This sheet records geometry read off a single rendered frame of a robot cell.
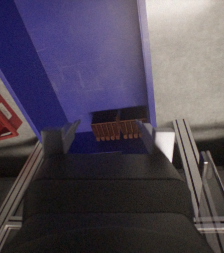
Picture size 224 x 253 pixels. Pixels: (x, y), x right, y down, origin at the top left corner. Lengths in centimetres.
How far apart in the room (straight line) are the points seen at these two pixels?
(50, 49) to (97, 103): 26
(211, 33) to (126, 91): 44
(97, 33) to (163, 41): 35
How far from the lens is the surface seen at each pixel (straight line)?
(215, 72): 101
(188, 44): 92
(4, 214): 102
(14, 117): 127
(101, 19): 65
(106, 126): 72
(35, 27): 72
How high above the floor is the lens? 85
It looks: 49 degrees down
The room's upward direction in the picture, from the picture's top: 171 degrees counter-clockwise
